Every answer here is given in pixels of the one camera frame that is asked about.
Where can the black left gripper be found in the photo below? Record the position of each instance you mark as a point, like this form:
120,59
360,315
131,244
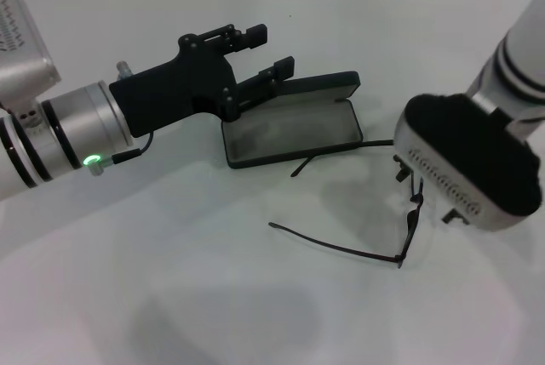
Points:
170,92

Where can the black thin-framed glasses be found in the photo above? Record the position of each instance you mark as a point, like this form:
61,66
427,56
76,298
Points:
400,259

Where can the black glasses case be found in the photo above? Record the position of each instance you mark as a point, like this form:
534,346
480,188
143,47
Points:
298,131

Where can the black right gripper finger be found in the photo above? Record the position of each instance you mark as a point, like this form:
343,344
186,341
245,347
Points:
457,217
404,169

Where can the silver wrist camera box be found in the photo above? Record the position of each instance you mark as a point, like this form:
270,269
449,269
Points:
21,54
460,156

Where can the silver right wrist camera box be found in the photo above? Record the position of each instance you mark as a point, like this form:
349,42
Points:
460,156

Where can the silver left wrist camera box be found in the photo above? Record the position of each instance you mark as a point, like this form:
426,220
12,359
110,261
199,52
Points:
21,54

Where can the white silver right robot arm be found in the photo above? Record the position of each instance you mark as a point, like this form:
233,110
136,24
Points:
519,46

